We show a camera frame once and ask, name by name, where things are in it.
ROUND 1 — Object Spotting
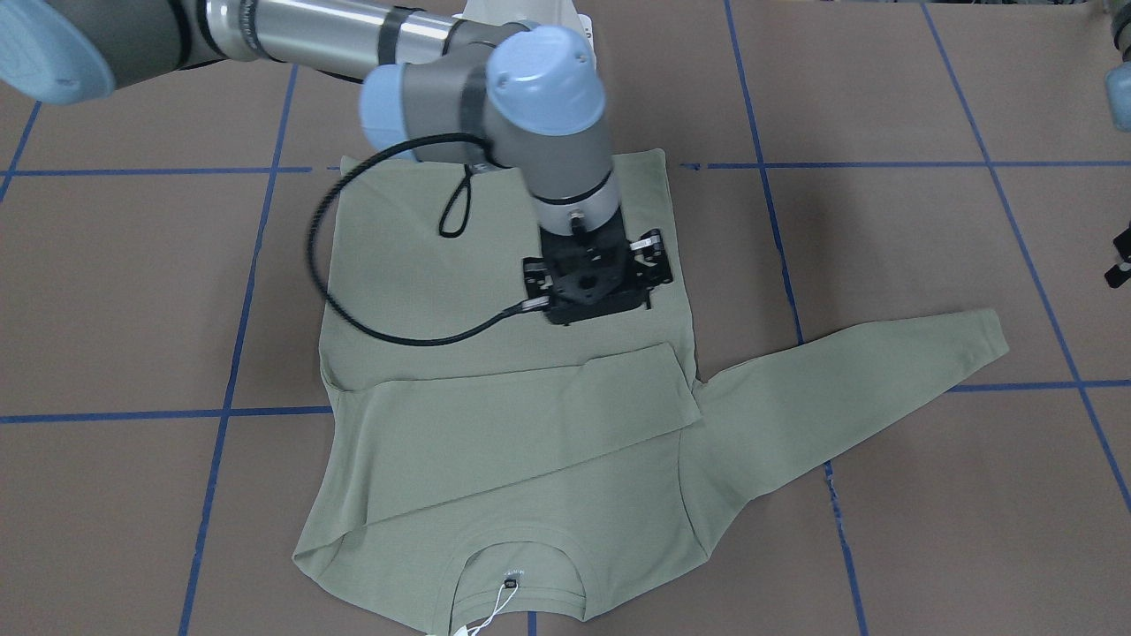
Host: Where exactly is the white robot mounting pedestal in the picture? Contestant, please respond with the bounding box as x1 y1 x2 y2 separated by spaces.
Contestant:
452 1 596 54

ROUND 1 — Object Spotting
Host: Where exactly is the sage green long-sleeve shirt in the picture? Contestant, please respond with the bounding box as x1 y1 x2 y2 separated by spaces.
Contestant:
292 148 1011 635

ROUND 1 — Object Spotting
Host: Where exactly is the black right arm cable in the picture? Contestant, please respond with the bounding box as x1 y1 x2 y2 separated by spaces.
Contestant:
305 132 553 346

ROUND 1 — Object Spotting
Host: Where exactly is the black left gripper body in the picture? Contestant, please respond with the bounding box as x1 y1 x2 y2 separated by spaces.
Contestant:
1105 226 1131 289

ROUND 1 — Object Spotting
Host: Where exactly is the white shirt hang tag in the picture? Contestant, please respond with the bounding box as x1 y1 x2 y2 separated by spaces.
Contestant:
452 577 521 635

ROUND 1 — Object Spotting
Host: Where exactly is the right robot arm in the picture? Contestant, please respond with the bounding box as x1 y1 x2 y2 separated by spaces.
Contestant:
1 1 673 342

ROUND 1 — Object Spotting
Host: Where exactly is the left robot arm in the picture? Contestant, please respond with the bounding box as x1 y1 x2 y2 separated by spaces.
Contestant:
1102 1 1130 289

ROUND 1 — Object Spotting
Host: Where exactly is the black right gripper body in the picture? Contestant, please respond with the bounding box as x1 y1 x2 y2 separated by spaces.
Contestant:
521 215 674 326

